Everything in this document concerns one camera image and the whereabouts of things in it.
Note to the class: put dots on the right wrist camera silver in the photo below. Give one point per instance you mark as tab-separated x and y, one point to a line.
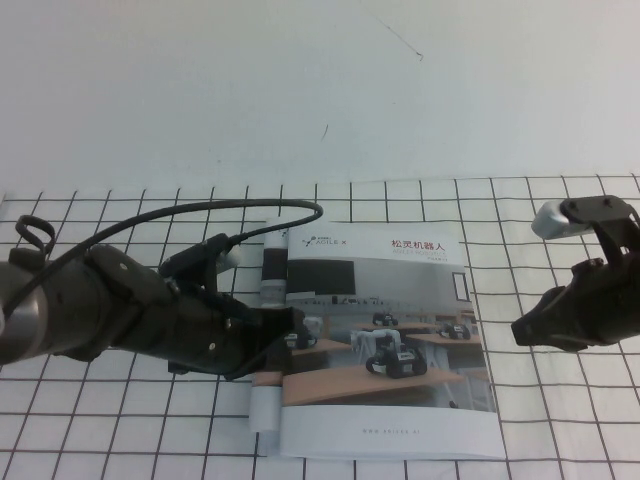
550	222

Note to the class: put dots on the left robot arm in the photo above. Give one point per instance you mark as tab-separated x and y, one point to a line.
75	300

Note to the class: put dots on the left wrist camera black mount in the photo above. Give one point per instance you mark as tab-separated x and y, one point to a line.
195	255

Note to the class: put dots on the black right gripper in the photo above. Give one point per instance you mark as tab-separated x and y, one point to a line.
600	305

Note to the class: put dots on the AgileX product brochure book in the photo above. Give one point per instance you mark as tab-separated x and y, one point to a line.
390	400

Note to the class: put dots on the white black-grid tablecloth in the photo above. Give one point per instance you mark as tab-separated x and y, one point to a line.
100	425

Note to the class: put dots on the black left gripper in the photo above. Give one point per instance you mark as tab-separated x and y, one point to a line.
200	330

